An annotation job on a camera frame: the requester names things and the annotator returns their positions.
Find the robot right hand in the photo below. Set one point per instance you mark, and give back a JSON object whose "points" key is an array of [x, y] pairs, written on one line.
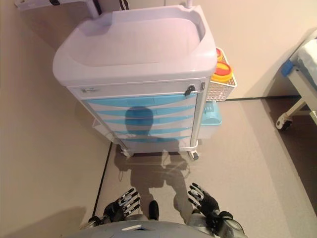
{"points": [[205, 200]]}

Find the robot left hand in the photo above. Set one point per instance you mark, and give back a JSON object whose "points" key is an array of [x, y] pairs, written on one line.
{"points": [[123, 205]]}

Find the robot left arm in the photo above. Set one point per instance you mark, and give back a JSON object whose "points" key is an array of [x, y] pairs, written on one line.
{"points": [[95, 220]]}

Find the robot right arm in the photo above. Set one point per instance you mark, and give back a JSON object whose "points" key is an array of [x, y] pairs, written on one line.
{"points": [[227, 223]]}

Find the grey robot torso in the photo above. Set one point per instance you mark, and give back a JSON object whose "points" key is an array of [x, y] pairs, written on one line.
{"points": [[111, 230]]}

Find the white cart caster wheel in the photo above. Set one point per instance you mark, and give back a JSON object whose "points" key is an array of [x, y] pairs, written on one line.
{"points": [[127, 153], [193, 155]]}

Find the blue lidded waste bin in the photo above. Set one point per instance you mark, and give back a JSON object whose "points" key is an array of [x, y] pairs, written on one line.
{"points": [[211, 116]]}

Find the bed caster wheel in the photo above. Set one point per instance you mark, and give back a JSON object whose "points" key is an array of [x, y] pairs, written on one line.
{"points": [[283, 124]]}

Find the white perforated basket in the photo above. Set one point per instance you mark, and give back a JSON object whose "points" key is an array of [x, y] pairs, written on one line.
{"points": [[218, 91]]}

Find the black cart lock knob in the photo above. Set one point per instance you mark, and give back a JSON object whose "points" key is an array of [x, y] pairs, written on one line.
{"points": [[190, 89]]}

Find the metal cart side latch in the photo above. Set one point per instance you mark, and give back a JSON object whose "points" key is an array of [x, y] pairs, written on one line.
{"points": [[203, 86]]}

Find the cart brand label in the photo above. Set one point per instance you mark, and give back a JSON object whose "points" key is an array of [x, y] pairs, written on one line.
{"points": [[90, 90]]}

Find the yellow sharps container red lid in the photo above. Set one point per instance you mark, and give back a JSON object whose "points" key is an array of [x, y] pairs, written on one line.
{"points": [[219, 53], [224, 70]]}

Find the white medical cart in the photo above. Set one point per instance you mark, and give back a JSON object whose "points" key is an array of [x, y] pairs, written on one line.
{"points": [[138, 74]]}

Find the blue bed corner bumper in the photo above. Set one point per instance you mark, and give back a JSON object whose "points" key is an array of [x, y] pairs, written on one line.
{"points": [[287, 68]]}

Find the light blue bed mattress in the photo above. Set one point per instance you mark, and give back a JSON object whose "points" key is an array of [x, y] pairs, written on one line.
{"points": [[309, 59]]}

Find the white cart pole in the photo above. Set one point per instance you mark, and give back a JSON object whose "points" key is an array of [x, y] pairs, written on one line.
{"points": [[190, 3]]}

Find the white hospital bed frame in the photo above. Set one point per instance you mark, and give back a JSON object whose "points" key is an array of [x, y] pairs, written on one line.
{"points": [[304, 81]]}

